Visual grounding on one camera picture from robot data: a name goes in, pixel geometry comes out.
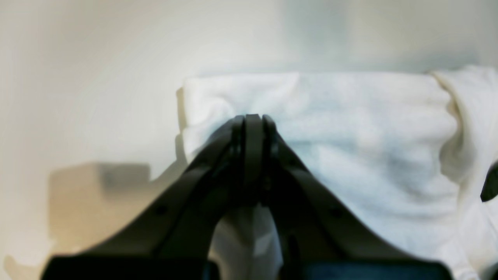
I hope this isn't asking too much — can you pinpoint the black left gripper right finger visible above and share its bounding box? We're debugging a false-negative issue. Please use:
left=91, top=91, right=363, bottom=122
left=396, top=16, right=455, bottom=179
left=244, top=115, right=451, bottom=280

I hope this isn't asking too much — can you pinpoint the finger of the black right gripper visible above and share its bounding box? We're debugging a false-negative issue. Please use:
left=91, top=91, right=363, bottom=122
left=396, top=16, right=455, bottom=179
left=480, top=163, right=498, bottom=202

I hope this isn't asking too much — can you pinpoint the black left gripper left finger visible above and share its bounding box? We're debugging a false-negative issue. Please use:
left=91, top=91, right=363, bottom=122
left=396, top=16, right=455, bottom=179
left=42, top=116, right=245, bottom=280

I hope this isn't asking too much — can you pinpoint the white printed t-shirt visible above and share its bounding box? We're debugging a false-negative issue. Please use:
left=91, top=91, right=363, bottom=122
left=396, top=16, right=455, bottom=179
left=182, top=66, right=497, bottom=280

